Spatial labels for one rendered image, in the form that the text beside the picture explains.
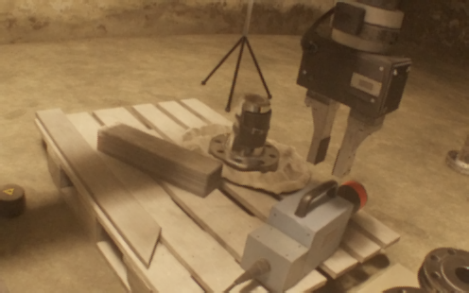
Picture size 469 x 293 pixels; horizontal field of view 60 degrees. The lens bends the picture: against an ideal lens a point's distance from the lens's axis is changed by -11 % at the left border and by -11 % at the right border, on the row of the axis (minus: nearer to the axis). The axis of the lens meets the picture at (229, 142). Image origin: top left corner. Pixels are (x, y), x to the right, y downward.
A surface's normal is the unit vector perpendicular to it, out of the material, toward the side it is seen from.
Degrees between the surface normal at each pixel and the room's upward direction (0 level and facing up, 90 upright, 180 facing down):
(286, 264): 90
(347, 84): 90
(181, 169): 90
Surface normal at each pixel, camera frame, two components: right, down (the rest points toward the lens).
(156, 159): -0.45, 0.32
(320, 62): -0.66, 0.22
